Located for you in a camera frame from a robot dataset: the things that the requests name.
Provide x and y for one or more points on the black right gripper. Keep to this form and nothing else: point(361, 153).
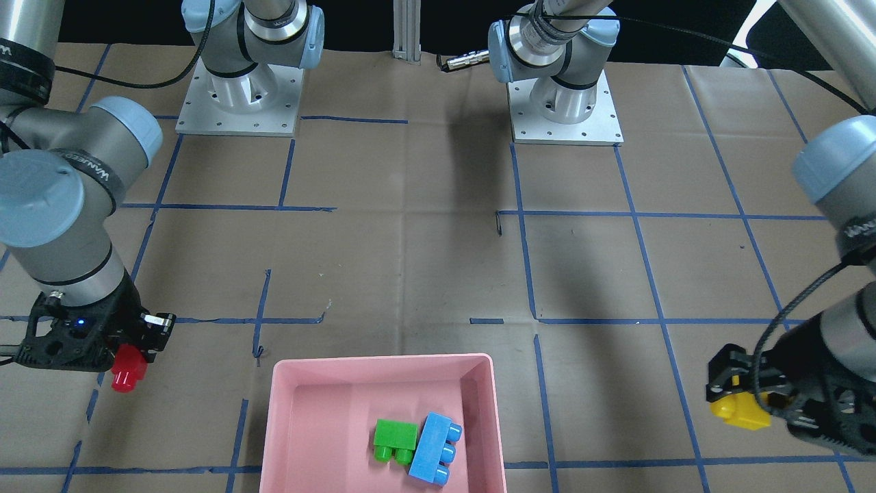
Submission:
point(124, 317)

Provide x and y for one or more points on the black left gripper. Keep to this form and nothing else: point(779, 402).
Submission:
point(782, 378)

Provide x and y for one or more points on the red toy block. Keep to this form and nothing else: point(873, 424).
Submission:
point(129, 368)

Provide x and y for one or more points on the yellow toy block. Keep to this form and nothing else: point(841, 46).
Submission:
point(736, 406)

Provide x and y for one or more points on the green toy block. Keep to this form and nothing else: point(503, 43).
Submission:
point(396, 440)

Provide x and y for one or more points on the blue toy block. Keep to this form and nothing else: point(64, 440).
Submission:
point(436, 449)

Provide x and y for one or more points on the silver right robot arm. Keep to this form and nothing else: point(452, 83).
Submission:
point(64, 173)

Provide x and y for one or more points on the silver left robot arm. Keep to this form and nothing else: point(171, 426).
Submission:
point(797, 239)

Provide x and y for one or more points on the pink plastic box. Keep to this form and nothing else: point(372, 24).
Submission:
point(323, 412)

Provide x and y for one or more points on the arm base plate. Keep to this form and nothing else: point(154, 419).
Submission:
point(544, 112)
point(264, 102)

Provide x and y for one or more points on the aluminium frame post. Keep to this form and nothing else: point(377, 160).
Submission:
point(406, 28)

